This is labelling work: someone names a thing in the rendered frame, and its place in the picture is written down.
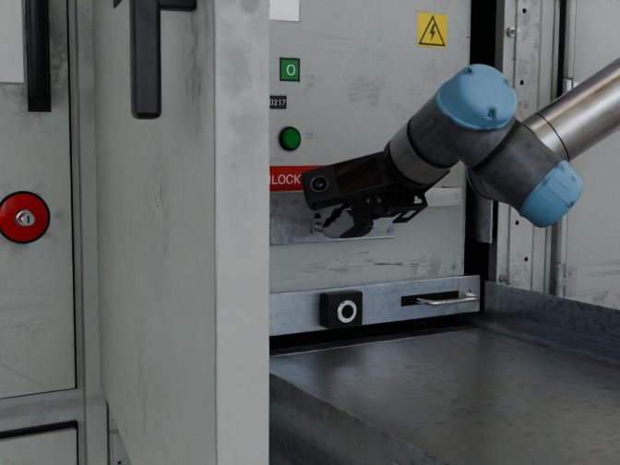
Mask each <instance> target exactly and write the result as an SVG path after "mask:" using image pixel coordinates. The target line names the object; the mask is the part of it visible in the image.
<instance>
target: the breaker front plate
mask: <svg viewBox="0 0 620 465"><path fill-rule="evenodd" d="M418 12H423V13H433V14H442V15H447V48H437V47H425V46H417V42H418ZM469 29H470V0H300V22H290V21H278V20H270V21H269V95H274V96H287V107H286V109H269V166H309V165H330V164H334V163H338V162H342V161H347V160H351V159H355V158H359V157H362V156H366V155H370V154H373V153H377V152H380V151H384V148H385V146H386V144H387V143H388V142H389V141H390V139H392V137H393V136H394V135H395V133H396V132H397V131H398V130H399V129H400V128H401V127H402V126H403V125H404V124H405V123H406V122H407V121H408V120H409V119H410V118H411V117H412V116H413V115H414V114H415V113H416V112H417V111H418V110H419V109H420V108H421V107H422V106H423V105H424V104H425V103H426V102H427V101H428V100H429V99H430V98H431V97H432V96H433V95H434V94H435V93H436V92H437V90H438V89H439V87H440V86H441V85H442V84H444V83H445V82H446V81H448V80H450V79H451V78H453V77H454V76H455V75H456V74H457V73H458V72H459V71H460V70H461V69H462V68H464V67H466V66H468V63H469ZM280 57H285V58H300V82H295V81H280ZM287 126H292V127H294V128H296V129H297V130H298V131H299V133H300V135H301V143H300V145H299V147H298V148H297V149H295V150H293V151H288V150H285V149H283V148H282V147H281V146H280V143H279V134H280V131H281V130H282V129H283V128H285V127H287ZM465 167H466V165H465V164H464V163H463V162H462V161H459V162H458V163H457V164H456V165H454V166H453V167H452V168H451V169H450V173H449V174H447V175H446V176H445V177H444V178H443V179H441V180H440V181H439V182H438V183H437V184H435V185H434V186H433V187H432V188H442V186H449V187H459V188H460V202H459V206H455V207H431V208H425V209H423V210H422V211H421V212H420V213H418V214H417V215H416V216H415V217H413V218H412V219H411V220H410V221H408V222H404V223H393V222H392V221H394V220H395V219H396V218H397V217H398V216H399V215H400V214H401V213H398V214H397V215H396V216H395V217H391V218H379V219H378V220H373V222H374V225H375V228H374V229H373V230H371V231H370V233H368V234H367V235H365V236H362V237H356V238H338V239H331V238H328V237H326V236H325V235H324V233H323V232H322V233H321V234H314V233H313V232H311V221H314V220H323V216H324V211H320V212H298V213H276V214H269V292H287V291H297V290H307V289H317V288H327V287H337V286H347V285H357V284H367V283H378V282H387V281H397V280H417V279H427V278H437V277H447V276H457V275H462V270H463V235H464V201H465ZM316 213H320V215H321V219H314V217H315V215H316Z"/></svg>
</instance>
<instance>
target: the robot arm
mask: <svg viewBox="0 0 620 465"><path fill-rule="evenodd" d="M517 103H518V102H517V95H516V92H515V90H514V89H513V88H510V86H509V85H508V79H507V78H506V77H505V76H504V75H503V74H502V73H501V72H499V71H498V70H496V69H495V68H493V67H491V66H487V65H482V64H474V65H469V66H466V67H464V68H462V69H461V70H460V71H459V72H458V73H457V74H456V75H455V76H454V77H453V78H451V79H450V80H448V81H446V82H445V83H444V84H442V85H441V86H440V87H439V89H438V90H437V92H436V93H435V94H434V95H433V96H432V97H431V98H430V99H429V100H428V101H427V102H426V103H425V104H424V105H423V106H422V107H421V108H420V109H419V110H418V111H417V112H416V113H415V114H414V115H413V116H412V117H411V118H410V119H409V120H408V121H407V122H406V123H405V124H404V125H403V126H402V127H401V128H400V129H399V130H398V131H397V132H396V133H395V135H394V136H393V137H392V139H390V141H389V142H388V143H387V144H386V146H385V148H384V151H380V152H377V153H373V154H370V155H366V156H362V157H359V158H355V159H351V160H347V161H342V162H338V163H334V164H330V165H327V166H323V167H319V168H315V169H313V170H309V171H305V172H303V173H302V176H301V183H302V187H303V190H304V197H305V201H306V204H307V206H308V207H309V208H310V209H311V210H318V209H325V211H324V216H323V220H322V229H323V231H324V235H325V236H326V237H328V238H331V239H338V238H356V237H362V236H365V235H367V234H368V233H370V231H371V230H373V229H374V228H375V225H374V222H373V220H378V219H379V218H391V217H395V216H396V215H397V214H398V213H401V214H400V215H399V216H398V217H397V218H396V219H395V220H394V221H392V222H393V223H404V222H408V221H410V220H411V219H412V218H413V217H415V216H416V215H417V214H418V213H420V212H421V211H422V210H423V209H425V208H426V207H427V206H428V204H427V201H426V198H425V195H424V194H425V193H426V192H427V191H428V190H429V189H430V188H432V187H433V186H434V185H435V184H437V183H438V182H439V181H440V180H441V179H443V178H444V177H445V176H446V175H447V174H449V173H450V169H451V168H452V167H453V166H454V165H456V164H457V163H458V162H459V161H462V162H463V163H464V164H465V165H466V167H465V173H466V177H467V180H468V183H469V185H470V186H471V188H472V189H473V190H474V191H475V192H476V193H477V194H479V195H480V196H481V197H483V198H486V199H488V200H492V201H499V202H502V203H506V204H508V205H510V206H511V207H513V208H514V209H515V210H516V211H517V212H518V213H519V216H520V217H524V218H526V219H527V220H528V221H530V222H531V223H532V224H533V225H535V226H536V227H539V228H545V227H548V226H551V225H552V224H554V223H556V222H557V221H559V220H560V219H561V218H562V217H564V216H565V215H566V214H567V213H568V212H569V211H570V210H571V208H572V207H573V206H574V205H575V204H576V202H577V201H578V199H579V197H580V195H581V193H582V191H583V187H584V183H583V180H582V178H581V177H580V176H579V175H578V174H577V173H576V172H575V171H574V170H573V169H572V168H571V167H570V166H569V165H568V163H569V162H570V161H572V160H573V159H575V158H576V157H577V156H578V155H580V154H582V153H583V152H585V151H586V150H588V149H590V148H591V147H593V146H594V145H596V144H597V143H599V142H601V141H602V140H604V139H605V138H607V137H609V136H610V135H611V134H612V133H614V132H616V131H617V130H619V129H620V57H619V58H618V59H616V60H615V61H613V62H612V63H611V64H609V65H608V66H606V67H604V68H603V69H601V70H600V71H598V72H597V73H595V74H594V75H592V76H591V77H588V78H587V79H585V80H584V81H582V82H581V83H579V84H578V85H577V86H576V87H574V88H573V89H571V90H569V91H568V92H566V93H564V94H563V95H561V96H560V97H558V98H557V99H555V100H554V101H552V102H550V103H549V104H547V105H546V106H544V107H543V108H542V109H541V110H539V111H537V112H536V113H534V114H532V115H531V116H529V117H528V118H526V119H525V120H523V121H522V122H520V121H519V120H518V119H517V118H516V117H515V116H514V115H513V114H514V113H515V111H516V109H517ZM415 197H418V198H419V199H421V200H422V203H414V201H415ZM413 210H416V211H415V212H414V213H413V214H411V216H410V217H406V218H402V217H403V216H404V215H406V214H407V213H408V212H409V211H413ZM336 218H339V219H338V220H337V221H335V220H336Z"/></svg>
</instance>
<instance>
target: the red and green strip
mask: <svg viewBox="0 0 620 465"><path fill-rule="evenodd" d="M323 166H327V165H309V166H269V191H300V190H303V187H302V183H301V176H302V173H303V172H305V171H309V170H313V169H315V168H319V167H323Z"/></svg>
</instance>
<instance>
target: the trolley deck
mask: <svg viewBox="0 0 620 465"><path fill-rule="evenodd" d="M269 371H270V372H272V373H274V374H276V375H278V376H280V377H282V378H284V379H286V380H288V381H290V382H292V383H294V384H295V385H297V386H299V387H300V388H303V389H305V390H307V391H309V392H311V393H313V394H315V395H317V396H318V397H320V398H321V399H324V400H326V401H328V402H330V403H332V404H334V405H336V406H338V407H340V408H342V409H343V410H345V411H347V412H349V413H351V414H353V415H355V416H357V417H359V418H361V419H363V420H364V421H366V422H368V423H370V424H372V425H374V426H376V427H378V428H380V429H382V430H384V431H386V432H387V433H389V434H391V435H394V436H395V437H397V438H399V439H401V440H403V441H405V442H407V443H408V444H410V445H412V446H414V447H417V448H419V449H420V450H422V451H424V452H426V453H428V454H429V455H431V456H433V457H435V458H437V459H440V460H442V461H444V462H445V463H447V464H449V465H620V369H618V368H615V367H612V366H609V365H606V364H600V363H596V362H593V361H591V360H587V359H584V358H580V357H577V356H574V355H571V354H567V353H564V352H559V351H556V350H552V349H549V348H545V347H543V346H540V345H536V344H533V343H529V342H527V341H523V340H518V339H514V338H511V337H508V336H505V335H501V334H498V333H495V332H492V331H489V330H485V329H482V328H481V329H474V330H467V331H460V332H453V333H446V334H439V335H432V336H425V337H418V338H411V339H404V340H391V341H384V342H378V343H370V344H364V345H356V346H350V347H342V348H336V349H328V350H322V351H314V352H301V353H295V354H287V355H281V356H273V357H269Z"/></svg>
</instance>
